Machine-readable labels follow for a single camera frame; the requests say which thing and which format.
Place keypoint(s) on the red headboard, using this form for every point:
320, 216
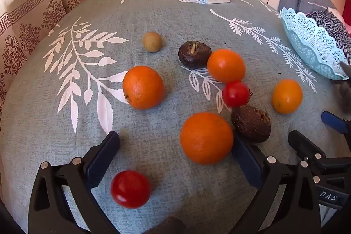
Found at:
347, 9

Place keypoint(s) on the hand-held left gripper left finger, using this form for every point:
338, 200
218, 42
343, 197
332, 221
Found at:
102, 160

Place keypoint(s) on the rough brown fruit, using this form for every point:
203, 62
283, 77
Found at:
251, 124

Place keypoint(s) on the large orange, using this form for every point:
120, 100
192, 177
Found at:
206, 138
143, 87

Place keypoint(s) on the large red tomato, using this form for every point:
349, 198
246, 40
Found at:
130, 189

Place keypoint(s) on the small yellowish orange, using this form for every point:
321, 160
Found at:
287, 96

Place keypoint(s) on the light blue lattice basket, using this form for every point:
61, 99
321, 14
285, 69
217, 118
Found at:
312, 43

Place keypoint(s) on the small red tomato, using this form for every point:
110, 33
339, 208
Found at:
235, 93

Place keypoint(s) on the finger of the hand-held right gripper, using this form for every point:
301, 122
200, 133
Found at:
333, 121
303, 144

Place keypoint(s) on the dark brown smooth fruit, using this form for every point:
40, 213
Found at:
194, 54

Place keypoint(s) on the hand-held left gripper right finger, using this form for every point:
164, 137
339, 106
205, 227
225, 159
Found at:
246, 162

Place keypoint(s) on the grey-blue leaf print tablecloth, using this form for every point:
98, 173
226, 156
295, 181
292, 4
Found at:
153, 17

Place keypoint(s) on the beige patterned curtain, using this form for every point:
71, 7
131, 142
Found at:
54, 3

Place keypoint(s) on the leopard print cloth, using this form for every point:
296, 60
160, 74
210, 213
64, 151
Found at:
333, 28

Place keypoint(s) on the small greenish-brown kiwi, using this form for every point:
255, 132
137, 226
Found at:
152, 42

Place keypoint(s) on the medium orange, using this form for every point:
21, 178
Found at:
226, 65

